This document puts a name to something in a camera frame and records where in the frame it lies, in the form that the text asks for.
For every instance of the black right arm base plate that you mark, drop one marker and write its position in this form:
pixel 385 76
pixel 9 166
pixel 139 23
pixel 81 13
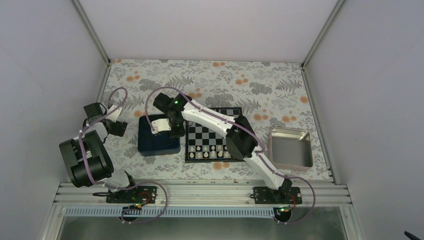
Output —
pixel 265 196

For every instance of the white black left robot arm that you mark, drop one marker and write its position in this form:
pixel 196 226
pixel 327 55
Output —
pixel 85 157

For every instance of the floral patterned table cloth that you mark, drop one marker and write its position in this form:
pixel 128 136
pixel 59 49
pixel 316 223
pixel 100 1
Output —
pixel 270 94

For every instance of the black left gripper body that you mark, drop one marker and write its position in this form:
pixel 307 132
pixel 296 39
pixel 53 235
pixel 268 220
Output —
pixel 115 131

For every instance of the dark blue plastic tray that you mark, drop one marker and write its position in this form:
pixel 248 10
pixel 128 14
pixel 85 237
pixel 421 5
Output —
pixel 149 144

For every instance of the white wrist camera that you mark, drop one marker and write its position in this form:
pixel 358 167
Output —
pixel 160 125
pixel 113 113

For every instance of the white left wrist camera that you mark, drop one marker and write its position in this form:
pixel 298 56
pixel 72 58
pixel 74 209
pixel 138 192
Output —
pixel 113 113

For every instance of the black white chessboard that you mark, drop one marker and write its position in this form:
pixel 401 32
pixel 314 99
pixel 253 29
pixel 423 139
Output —
pixel 198 135

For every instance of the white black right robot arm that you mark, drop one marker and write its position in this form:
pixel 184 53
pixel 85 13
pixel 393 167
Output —
pixel 241 141

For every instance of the grey slotted cable duct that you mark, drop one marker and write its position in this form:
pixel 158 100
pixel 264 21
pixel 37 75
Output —
pixel 171 212

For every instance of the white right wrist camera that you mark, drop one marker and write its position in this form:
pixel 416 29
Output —
pixel 160 125

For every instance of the white chess pieces front row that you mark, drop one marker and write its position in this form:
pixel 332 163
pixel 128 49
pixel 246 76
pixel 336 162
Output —
pixel 208 152

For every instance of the silver metal tray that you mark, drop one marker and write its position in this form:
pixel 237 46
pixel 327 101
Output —
pixel 290 149

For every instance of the aluminium mounting rail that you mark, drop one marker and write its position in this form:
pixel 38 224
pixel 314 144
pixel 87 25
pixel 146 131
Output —
pixel 225 193

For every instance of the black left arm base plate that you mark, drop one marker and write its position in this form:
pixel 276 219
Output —
pixel 140 195

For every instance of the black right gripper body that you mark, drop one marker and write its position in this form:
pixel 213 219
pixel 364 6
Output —
pixel 180 130

